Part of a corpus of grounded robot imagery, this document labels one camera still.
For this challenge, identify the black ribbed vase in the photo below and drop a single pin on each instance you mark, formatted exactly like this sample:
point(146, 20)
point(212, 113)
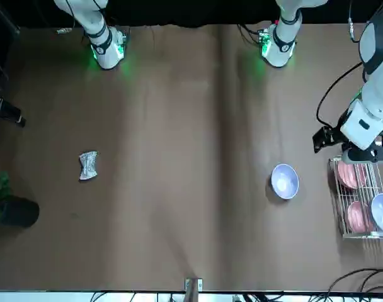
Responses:
point(18, 212)

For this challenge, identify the red roses bouquet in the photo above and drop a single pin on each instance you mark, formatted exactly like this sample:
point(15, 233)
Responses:
point(1, 188)

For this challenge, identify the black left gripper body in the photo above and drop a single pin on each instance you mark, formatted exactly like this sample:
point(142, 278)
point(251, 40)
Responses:
point(334, 136)

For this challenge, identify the pink bowl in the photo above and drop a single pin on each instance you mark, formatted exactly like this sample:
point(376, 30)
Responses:
point(356, 217)
point(346, 174)

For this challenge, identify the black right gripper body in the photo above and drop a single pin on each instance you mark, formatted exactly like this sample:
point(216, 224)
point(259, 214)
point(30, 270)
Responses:
point(1, 108)

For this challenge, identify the aluminium frame post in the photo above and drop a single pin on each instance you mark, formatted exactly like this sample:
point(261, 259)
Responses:
point(193, 287)

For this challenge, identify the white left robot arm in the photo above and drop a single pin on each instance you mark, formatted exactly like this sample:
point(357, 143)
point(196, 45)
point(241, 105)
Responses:
point(377, 94)

